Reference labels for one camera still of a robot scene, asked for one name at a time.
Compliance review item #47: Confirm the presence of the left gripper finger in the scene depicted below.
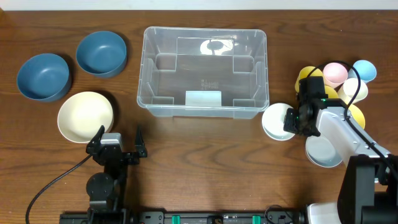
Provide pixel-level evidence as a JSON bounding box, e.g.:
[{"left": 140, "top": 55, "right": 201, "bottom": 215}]
[
  {"left": 86, "top": 125, "right": 105, "bottom": 154},
  {"left": 134, "top": 126, "right": 147, "bottom": 157}
]

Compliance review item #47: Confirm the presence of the white small bowl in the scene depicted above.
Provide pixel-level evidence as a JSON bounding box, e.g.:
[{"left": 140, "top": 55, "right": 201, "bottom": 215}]
[{"left": 262, "top": 103, "right": 295, "bottom": 141}]

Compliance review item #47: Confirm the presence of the yellow cup front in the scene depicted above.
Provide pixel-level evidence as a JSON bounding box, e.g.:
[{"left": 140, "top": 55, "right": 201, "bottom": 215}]
[{"left": 325, "top": 85, "right": 338, "bottom": 98}]

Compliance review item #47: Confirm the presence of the yellow cup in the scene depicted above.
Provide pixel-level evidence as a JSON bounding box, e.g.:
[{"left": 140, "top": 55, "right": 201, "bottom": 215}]
[
  {"left": 295, "top": 66, "right": 323, "bottom": 93},
  {"left": 325, "top": 85, "right": 338, "bottom": 98}
]

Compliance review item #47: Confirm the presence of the light grey small bowl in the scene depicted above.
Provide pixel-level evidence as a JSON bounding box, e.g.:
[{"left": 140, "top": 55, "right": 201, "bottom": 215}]
[{"left": 305, "top": 136, "right": 343, "bottom": 168}]

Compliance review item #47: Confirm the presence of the cream white cup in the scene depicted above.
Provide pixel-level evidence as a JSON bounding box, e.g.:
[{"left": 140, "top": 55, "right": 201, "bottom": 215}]
[{"left": 338, "top": 78, "right": 369, "bottom": 104}]

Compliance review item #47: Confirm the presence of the pink cup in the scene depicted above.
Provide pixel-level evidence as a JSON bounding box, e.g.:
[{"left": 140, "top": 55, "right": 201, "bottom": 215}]
[{"left": 323, "top": 62, "right": 348, "bottom": 88}]

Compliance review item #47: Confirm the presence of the yellow small bowl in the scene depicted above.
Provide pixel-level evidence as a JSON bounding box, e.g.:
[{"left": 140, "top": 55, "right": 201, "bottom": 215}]
[{"left": 348, "top": 105, "right": 366, "bottom": 129}]

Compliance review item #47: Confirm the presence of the light blue cup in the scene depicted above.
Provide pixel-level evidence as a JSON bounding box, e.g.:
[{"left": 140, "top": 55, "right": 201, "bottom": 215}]
[{"left": 353, "top": 60, "right": 377, "bottom": 83}]

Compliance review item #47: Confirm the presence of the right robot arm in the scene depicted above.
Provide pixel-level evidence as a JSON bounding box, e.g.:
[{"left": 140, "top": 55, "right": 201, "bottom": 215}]
[{"left": 284, "top": 98, "right": 397, "bottom": 223}]

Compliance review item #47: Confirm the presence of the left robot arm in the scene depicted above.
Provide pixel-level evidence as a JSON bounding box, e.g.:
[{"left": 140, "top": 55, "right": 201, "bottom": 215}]
[{"left": 86, "top": 126, "right": 147, "bottom": 224}]

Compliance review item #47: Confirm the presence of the clear plastic storage container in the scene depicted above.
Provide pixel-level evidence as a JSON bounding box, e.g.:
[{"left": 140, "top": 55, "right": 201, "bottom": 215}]
[{"left": 137, "top": 26, "right": 270, "bottom": 119}]

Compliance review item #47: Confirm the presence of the cream bowl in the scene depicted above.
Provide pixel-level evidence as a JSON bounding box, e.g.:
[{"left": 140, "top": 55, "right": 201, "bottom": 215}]
[{"left": 57, "top": 91, "right": 114, "bottom": 143}]

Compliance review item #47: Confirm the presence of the dark blue bowl left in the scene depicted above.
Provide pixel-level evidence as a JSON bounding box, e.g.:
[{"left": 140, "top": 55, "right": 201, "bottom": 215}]
[{"left": 16, "top": 54, "right": 72, "bottom": 102}]

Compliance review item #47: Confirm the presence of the dark blue bowl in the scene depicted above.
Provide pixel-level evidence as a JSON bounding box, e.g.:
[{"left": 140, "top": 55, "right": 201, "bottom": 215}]
[
  {"left": 76, "top": 31, "right": 127, "bottom": 78},
  {"left": 16, "top": 54, "right": 72, "bottom": 102}
]

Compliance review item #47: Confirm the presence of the dark blue bowl right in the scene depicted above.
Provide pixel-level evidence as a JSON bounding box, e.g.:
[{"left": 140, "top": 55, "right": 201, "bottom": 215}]
[{"left": 76, "top": 31, "right": 127, "bottom": 78}]

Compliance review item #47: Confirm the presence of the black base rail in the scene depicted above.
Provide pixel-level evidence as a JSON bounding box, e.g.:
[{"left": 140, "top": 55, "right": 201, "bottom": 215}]
[{"left": 59, "top": 208, "right": 308, "bottom": 224}]

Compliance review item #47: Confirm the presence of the left black cable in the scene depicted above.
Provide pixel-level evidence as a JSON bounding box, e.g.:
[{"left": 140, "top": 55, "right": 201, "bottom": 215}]
[{"left": 25, "top": 154, "right": 93, "bottom": 224}]

